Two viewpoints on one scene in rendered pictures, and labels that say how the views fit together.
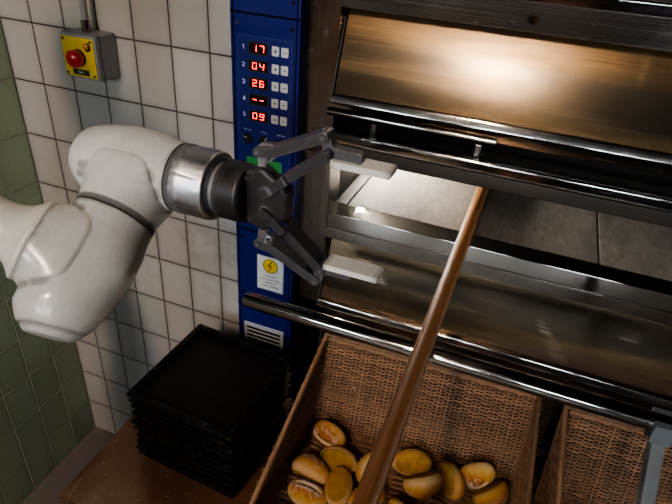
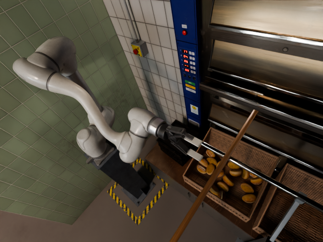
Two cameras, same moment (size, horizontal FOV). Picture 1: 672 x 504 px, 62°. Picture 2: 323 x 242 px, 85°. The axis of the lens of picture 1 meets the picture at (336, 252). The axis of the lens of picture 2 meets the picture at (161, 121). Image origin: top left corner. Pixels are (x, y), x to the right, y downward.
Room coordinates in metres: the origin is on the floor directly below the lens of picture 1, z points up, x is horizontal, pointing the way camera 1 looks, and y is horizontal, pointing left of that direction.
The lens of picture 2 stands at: (0.24, -0.15, 2.18)
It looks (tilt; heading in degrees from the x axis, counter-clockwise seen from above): 52 degrees down; 36
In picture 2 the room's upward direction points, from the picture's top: 19 degrees counter-clockwise
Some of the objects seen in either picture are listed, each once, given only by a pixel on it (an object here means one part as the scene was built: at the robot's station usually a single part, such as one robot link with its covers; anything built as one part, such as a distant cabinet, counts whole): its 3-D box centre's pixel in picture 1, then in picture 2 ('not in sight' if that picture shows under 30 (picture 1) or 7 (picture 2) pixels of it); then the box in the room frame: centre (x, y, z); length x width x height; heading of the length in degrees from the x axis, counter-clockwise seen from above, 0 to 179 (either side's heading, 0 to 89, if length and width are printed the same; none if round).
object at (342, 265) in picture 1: (353, 268); (194, 154); (0.58, -0.02, 1.42); 0.07 x 0.03 x 0.01; 72
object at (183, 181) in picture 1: (204, 182); (157, 127); (0.64, 0.17, 1.49); 0.09 x 0.06 x 0.09; 162
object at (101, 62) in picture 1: (90, 54); (139, 48); (1.33, 0.61, 1.46); 0.10 x 0.07 x 0.10; 72
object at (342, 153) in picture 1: (342, 145); (187, 134); (0.59, 0.00, 1.58); 0.05 x 0.01 x 0.03; 72
